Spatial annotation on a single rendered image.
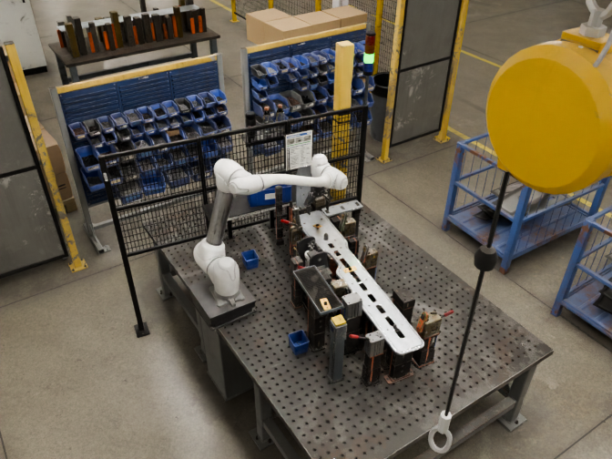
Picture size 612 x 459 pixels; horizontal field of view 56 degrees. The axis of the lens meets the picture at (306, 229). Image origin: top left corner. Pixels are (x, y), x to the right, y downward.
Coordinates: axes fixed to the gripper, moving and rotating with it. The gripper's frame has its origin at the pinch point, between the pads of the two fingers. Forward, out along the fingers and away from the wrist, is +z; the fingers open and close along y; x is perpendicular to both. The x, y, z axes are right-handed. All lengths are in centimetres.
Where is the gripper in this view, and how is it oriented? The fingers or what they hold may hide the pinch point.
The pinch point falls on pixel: (318, 209)
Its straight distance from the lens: 380.4
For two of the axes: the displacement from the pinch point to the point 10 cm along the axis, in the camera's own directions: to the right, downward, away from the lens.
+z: -0.1, 8.0, 6.0
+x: -4.1, -5.5, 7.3
